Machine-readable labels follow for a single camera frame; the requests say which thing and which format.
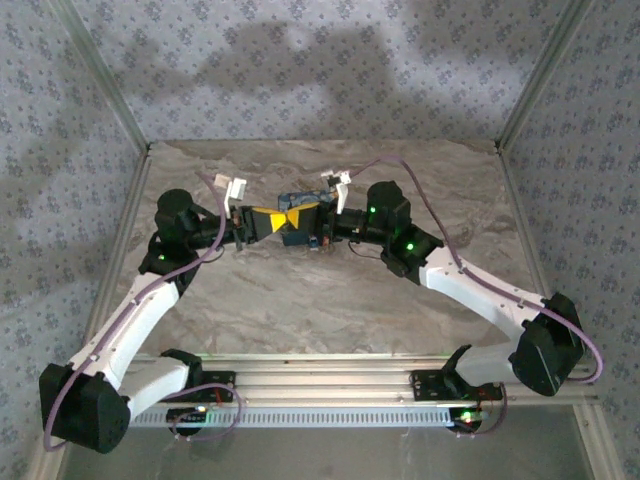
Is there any black controller board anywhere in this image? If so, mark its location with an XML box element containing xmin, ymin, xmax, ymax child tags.
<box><xmin>447</xmin><ymin>407</ymin><xmax>489</xmax><ymax>432</ymax></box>
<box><xmin>166</xmin><ymin>405</ymin><xmax>210</xmax><ymax>427</ymax></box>

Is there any aluminium frame bar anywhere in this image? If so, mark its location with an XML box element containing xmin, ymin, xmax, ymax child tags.
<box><xmin>29</xmin><ymin>439</ymin><xmax>71</xmax><ymax>480</ymax></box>
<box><xmin>69</xmin><ymin>147</ymin><xmax>154</xmax><ymax>366</ymax></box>
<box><xmin>497</xmin><ymin>147</ymin><xmax>551</xmax><ymax>301</ymax></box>
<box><xmin>574</xmin><ymin>402</ymin><xmax>629</xmax><ymax>480</ymax></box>
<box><xmin>494</xmin><ymin>0</ymin><xmax>591</xmax><ymax>151</ymax></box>
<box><xmin>49</xmin><ymin>0</ymin><xmax>154</xmax><ymax>154</ymax></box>

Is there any aluminium mounting rail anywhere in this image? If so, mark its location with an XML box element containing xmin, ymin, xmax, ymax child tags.
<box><xmin>52</xmin><ymin>352</ymin><xmax>600</xmax><ymax>407</ymax></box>

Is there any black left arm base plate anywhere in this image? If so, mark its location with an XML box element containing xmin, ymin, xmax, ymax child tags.
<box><xmin>189</xmin><ymin>370</ymin><xmax>237</xmax><ymax>404</ymax></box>

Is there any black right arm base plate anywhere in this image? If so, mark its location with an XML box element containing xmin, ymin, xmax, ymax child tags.
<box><xmin>409</xmin><ymin>369</ymin><xmax>504</xmax><ymax>402</ymax></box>

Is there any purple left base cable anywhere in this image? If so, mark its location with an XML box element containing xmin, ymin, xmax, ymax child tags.
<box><xmin>169</xmin><ymin>382</ymin><xmax>244</xmax><ymax>442</ymax></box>

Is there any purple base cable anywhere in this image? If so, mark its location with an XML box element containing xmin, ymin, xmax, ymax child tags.
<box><xmin>169</xmin><ymin>382</ymin><xmax>244</xmax><ymax>442</ymax></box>
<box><xmin>452</xmin><ymin>383</ymin><xmax>510</xmax><ymax>440</ymax></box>

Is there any grey slotted cable duct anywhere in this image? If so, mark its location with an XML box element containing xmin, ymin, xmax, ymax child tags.
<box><xmin>127</xmin><ymin>407</ymin><xmax>484</xmax><ymax>430</ymax></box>

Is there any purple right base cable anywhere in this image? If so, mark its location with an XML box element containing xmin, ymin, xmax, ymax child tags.
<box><xmin>452</xmin><ymin>383</ymin><xmax>510</xmax><ymax>440</ymax></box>

